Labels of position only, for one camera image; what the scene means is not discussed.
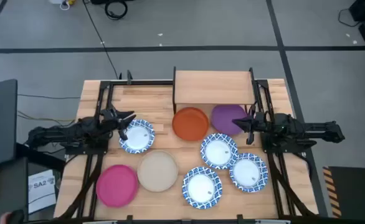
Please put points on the dark grey cabinet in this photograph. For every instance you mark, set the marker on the dark grey cabinet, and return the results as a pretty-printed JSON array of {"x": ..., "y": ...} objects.
[{"x": 5, "y": 193}]

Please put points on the black metal rig frame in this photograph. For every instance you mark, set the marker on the black metal rig frame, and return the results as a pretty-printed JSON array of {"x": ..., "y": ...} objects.
[{"x": 145, "y": 82}]

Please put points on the orange plastic plate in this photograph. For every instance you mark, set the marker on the orange plastic plate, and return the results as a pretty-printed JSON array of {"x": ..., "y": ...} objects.
[{"x": 190, "y": 124}]

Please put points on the purple plastic plate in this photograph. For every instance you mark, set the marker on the purple plastic plate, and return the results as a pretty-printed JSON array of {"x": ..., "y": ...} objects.
[{"x": 224, "y": 119}]

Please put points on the pink plastic plate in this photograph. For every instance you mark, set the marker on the pink plastic plate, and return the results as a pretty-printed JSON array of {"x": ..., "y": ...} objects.
[{"x": 117, "y": 186}]

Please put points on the person's hand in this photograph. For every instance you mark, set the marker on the person's hand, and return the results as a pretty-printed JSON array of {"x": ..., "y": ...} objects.
[{"x": 5, "y": 217}]

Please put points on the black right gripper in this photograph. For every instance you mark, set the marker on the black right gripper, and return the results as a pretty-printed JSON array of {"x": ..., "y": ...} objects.
[{"x": 263, "y": 124}]

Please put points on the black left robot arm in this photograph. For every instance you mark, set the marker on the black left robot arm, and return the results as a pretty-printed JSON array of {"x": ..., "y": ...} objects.
[{"x": 61, "y": 133}]

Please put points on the blue patterned paper plate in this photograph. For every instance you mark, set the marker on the blue patterned paper plate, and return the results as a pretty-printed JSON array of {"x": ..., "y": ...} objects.
[
  {"x": 218, "y": 152},
  {"x": 137, "y": 137},
  {"x": 248, "y": 172},
  {"x": 201, "y": 188}
]

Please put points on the beige plastic plate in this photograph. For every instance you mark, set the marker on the beige plastic plate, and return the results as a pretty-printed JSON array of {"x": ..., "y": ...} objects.
[{"x": 157, "y": 171}]

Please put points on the dark grey desk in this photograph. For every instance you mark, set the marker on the dark grey desk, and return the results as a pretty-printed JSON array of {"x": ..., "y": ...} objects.
[{"x": 0, "y": 121}]

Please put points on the white and yellow plug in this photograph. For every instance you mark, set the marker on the white and yellow plug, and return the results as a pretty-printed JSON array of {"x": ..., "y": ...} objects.
[{"x": 58, "y": 1}]

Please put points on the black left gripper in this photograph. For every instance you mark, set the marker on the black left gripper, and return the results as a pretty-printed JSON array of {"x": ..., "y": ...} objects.
[{"x": 110, "y": 119}]

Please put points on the wooden shelf with black legs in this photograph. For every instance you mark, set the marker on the wooden shelf with black legs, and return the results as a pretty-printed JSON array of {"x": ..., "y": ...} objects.
[{"x": 213, "y": 87}]

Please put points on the hazard-striped black platform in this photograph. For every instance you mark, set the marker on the hazard-striped black platform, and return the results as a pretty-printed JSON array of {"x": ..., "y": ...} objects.
[{"x": 357, "y": 189}]

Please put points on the white printed paper sheet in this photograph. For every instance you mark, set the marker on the white printed paper sheet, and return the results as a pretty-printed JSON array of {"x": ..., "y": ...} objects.
[{"x": 42, "y": 191}]

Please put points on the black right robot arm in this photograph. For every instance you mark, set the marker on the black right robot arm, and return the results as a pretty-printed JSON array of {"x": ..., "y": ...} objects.
[{"x": 310, "y": 129}]

